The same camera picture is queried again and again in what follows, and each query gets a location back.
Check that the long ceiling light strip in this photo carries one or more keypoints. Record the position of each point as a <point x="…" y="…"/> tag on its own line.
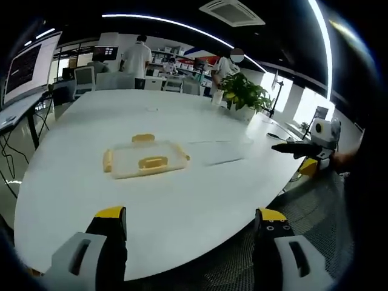
<point x="194" y="28"/>

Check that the green potted plant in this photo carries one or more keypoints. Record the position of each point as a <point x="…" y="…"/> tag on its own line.
<point x="242" y="91"/>

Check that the dark computer monitor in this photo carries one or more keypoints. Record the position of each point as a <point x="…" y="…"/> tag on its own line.
<point x="106" y="53"/>

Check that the white office chair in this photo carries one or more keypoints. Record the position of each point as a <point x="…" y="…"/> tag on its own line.
<point x="84" y="78"/>

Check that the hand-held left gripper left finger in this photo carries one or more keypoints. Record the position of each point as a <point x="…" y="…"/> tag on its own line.
<point x="91" y="242"/>

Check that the clear box with yellow buckle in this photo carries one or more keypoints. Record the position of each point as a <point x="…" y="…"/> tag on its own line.
<point x="145" y="157"/>

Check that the white cup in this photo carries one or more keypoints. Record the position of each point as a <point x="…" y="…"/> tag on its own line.
<point x="217" y="98"/>

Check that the large wall screen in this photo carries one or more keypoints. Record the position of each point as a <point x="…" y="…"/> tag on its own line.
<point x="27" y="66"/>

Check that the small black object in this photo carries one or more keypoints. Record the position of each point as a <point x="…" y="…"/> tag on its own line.
<point x="274" y="135"/>

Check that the person's right hand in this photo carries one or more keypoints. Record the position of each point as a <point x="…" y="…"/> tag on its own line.
<point x="344" y="157"/>

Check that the ceiling air vent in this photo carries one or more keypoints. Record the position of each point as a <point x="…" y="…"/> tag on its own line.
<point x="232" y="10"/>

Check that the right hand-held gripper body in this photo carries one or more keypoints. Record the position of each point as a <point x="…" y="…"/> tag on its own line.
<point x="325" y="133"/>

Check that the black tripod stand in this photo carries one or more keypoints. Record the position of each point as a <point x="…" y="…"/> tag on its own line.
<point x="276" y="97"/>

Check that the clear plastic sheet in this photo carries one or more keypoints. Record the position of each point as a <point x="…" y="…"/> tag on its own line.
<point x="224" y="150"/>

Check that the curved ceiling light strip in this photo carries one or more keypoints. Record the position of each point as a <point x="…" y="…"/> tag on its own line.
<point x="324" y="45"/>

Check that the small white flat object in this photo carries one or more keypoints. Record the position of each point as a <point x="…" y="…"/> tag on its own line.
<point x="152" y="108"/>

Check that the grey side desk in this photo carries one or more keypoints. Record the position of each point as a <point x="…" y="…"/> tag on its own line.
<point x="15" y="112"/>

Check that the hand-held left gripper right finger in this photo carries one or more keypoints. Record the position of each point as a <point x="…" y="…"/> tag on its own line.
<point x="282" y="242"/>

